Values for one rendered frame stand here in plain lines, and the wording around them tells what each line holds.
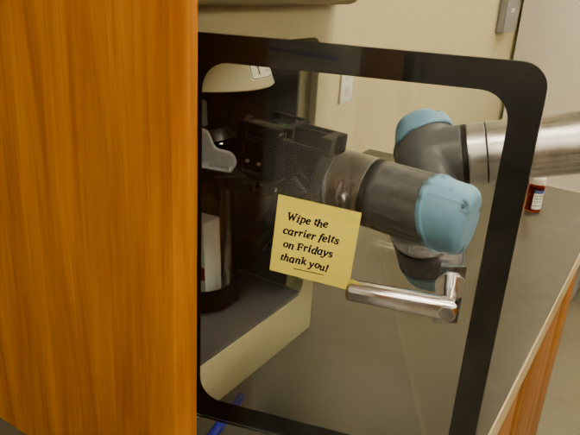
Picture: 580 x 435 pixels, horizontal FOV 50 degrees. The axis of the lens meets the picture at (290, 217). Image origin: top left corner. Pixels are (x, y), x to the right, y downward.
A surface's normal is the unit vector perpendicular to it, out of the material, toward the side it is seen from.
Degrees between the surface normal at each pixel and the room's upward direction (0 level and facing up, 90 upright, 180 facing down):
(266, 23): 90
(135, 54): 90
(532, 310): 0
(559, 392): 0
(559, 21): 90
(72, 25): 90
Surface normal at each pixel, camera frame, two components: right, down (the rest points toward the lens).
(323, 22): 0.84, 0.24
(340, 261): -0.30, 0.33
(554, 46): -0.54, 0.28
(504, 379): 0.06, -0.93
